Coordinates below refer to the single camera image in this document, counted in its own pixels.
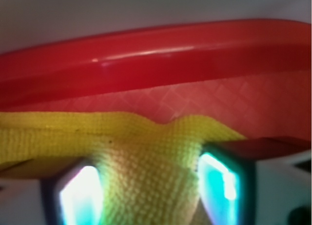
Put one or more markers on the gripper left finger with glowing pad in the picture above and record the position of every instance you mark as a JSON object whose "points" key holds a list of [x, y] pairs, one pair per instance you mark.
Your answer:
{"points": [[71, 193]]}

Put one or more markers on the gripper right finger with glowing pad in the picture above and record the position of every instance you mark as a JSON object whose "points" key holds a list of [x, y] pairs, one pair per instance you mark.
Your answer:
{"points": [[265, 181]]}

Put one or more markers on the yellow cloth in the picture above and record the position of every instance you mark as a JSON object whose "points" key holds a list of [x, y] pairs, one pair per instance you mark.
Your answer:
{"points": [[148, 169]]}

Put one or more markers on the red plastic tray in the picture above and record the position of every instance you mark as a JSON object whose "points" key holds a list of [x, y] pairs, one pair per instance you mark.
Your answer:
{"points": [[165, 90]]}

